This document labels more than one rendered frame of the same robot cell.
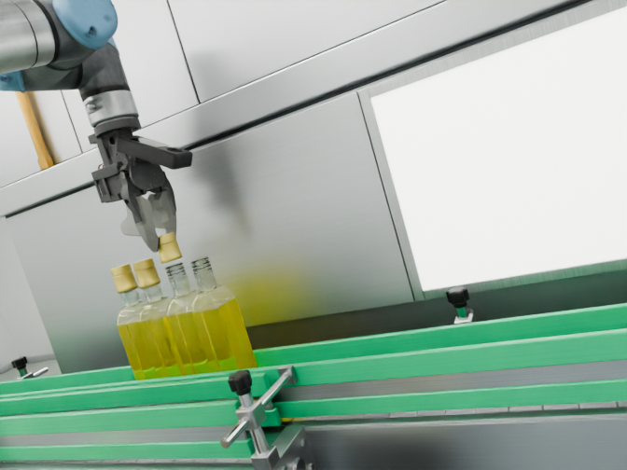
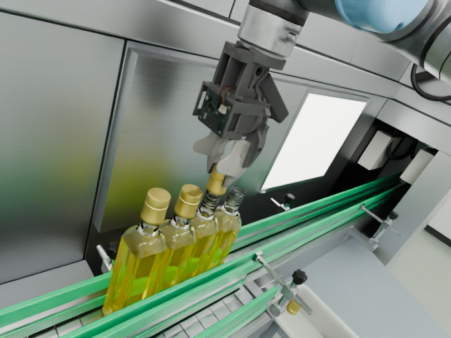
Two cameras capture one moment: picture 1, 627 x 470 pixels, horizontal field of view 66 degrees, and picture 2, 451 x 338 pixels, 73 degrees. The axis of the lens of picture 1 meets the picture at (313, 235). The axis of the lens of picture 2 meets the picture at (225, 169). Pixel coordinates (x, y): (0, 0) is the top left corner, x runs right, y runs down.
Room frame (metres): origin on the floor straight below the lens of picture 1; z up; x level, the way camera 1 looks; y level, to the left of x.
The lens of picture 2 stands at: (0.70, 0.67, 1.42)
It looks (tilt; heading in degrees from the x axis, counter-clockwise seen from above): 27 degrees down; 282
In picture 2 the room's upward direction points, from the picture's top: 23 degrees clockwise
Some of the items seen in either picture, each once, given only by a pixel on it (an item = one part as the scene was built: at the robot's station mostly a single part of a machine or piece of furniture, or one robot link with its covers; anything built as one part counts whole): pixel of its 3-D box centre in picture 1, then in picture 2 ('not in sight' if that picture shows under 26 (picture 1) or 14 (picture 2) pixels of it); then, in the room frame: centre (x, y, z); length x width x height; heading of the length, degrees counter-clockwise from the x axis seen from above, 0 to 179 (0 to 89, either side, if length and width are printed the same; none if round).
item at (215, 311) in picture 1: (228, 350); (211, 249); (0.76, 0.18, 0.99); 0.06 x 0.06 x 0.21; 64
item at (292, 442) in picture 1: (289, 468); (257, 306); (0.61, 0.12, 0.85); 0.09 x 0.04 x 0.07; 154
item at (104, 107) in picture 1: (111, 112); (269, 35); (0.80, 0.25, 1.40); 0.08 x 0.08 x 0.05
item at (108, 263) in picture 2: not in sight; (105, 263); (0.91, 0.32, 0.94); 0.07 x 0.04 x 0.13; 154
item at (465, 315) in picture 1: (469, 328); (276, 208); (0.67, -0.18, 0.94); 0.07 x 0.04 x 0.13; 154
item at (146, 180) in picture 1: (125, 162); (241, 92); (0.80, 0.26, 1.32); 0.09 x 0.08 x 0.12; 63
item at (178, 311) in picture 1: (202, 352); (188, 255); (0.79, 0.23, 0.99); 0.06 x 0.06 x 0.21; 63
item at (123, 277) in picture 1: (123, 278); (156, 206); (0.84, 0.34, 1.14); 0.04 x 0.04 x 0.04
